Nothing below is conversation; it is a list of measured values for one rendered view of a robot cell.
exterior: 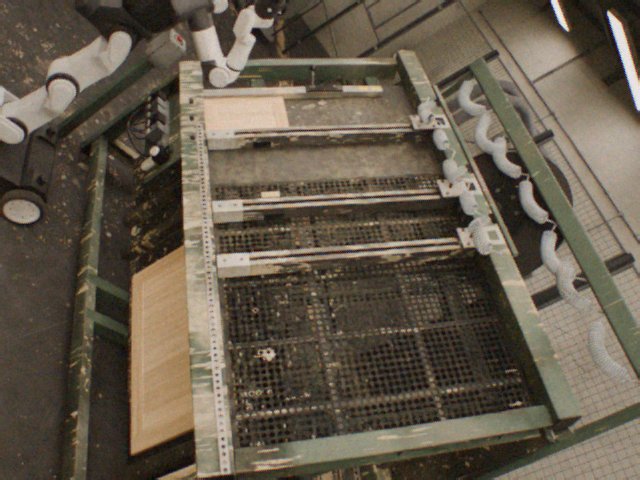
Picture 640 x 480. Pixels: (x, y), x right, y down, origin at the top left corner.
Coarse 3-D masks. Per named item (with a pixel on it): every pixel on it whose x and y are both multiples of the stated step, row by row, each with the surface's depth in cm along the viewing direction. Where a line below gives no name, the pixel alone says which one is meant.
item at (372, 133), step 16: (256, 128) 280; (272, 128) 281; (288, 128) 283; (304, 128) 284; (320, 128) 285; (336, 128) 287; (352, 128) 288; (368, 128) 290; (384, 128) 292; (400, 128) 292; (416, 128) 288; (432, 128) 289; (208, 144) 275; (224, 144) 277; (240, 144) 279; (256, 144) 280; (272, 144) 282; (288, 144) 284; (304, 144) 286; (320, 144) 287
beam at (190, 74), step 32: (192, 64) 312; (192, 96) 295; (192, 128) 279; (192, 160) 265; (192, 192) 253; (192, 224) 241; (192, 256) 231; (192, 288) 222; (192, 320) 213; (192, 352) 204; (192, 384) 197; (224, 384) 198
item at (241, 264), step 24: (432, 240) 246; (456, 240) 248; (216, 264) 232; (240, 264) 228; (264, 264) 230; (288, 264) 233; (312, 264) 235; (336, 264) 238; (360, 264) 241; (384, 264) 244
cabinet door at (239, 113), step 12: (216, 108) 296; (228, 108) 297; (240, 108) 298; (252, 108) 299; (264, 108) 299; (276, 108) 300; (216, 120) 289; (228, 120) 291; (240, 120) 292; (252, 120) 292; (264, 120) 293; (276, 120) 294
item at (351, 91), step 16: (208, 96) 299; (224, 96) 300; (240, 96) 302; (256, 96) 304; (272, 96) 306; (288, 96) 308; (304, 96) 310; (320, 96) 311; (336, 96) 313; (352, 96) 315; (368, 96) 317
